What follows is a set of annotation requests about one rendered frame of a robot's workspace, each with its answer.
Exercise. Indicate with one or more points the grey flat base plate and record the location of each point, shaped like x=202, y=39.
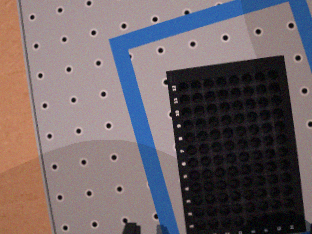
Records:
x=92, y=172

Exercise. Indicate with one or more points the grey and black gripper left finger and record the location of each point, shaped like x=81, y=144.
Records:
x=131, y=228

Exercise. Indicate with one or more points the black well plate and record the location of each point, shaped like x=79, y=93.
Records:
x=249, y=182

